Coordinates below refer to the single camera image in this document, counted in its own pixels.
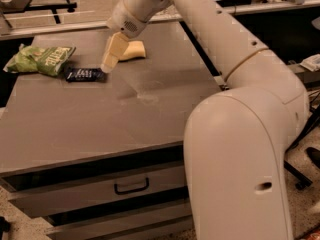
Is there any black drawer handle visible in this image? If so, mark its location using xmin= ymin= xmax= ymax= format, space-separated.
xmin=113 ymin=177 xmax=150 ymax=195

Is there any black rolling stand base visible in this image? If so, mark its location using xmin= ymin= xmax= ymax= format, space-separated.
xmin=283 ymin=103 xmax=320 ymax=191

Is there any grey drawer cabinet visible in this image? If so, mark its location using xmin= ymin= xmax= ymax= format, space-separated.
xmin=0 ymin=22 xmax=218 ymax=240

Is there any yellow sponge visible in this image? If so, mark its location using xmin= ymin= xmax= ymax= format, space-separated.
xmin=120 ymin=41 xmax=146 ymax=61

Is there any blue rxbar blueberry wrapper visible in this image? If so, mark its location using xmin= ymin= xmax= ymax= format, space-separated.
xmin=64 ymin=68 xmax=106 ymax=82

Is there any black shoe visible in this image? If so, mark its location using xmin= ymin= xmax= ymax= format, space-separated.
xmin=306 ymin=147 xmax=320 ymax=169

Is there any green jalapeno chip bag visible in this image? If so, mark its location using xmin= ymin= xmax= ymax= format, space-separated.
xmin=3 ymin=45 xmax=76 ymax=77

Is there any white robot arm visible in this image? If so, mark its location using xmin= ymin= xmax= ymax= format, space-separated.
xmin=103 ymin=0 xmax=309 ymax=240

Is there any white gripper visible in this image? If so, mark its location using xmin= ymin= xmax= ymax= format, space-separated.
xmin=100 ymin=0 xmax=148 ymax=73

